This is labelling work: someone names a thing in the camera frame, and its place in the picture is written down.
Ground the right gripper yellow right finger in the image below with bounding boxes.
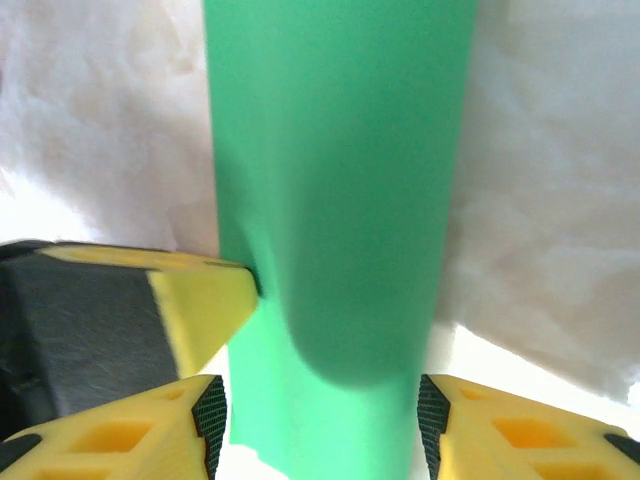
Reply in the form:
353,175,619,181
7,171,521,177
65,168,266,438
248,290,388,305
417,373,640,480

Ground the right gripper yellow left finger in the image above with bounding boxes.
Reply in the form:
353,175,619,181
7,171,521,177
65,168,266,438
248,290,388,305
0,374,229,480

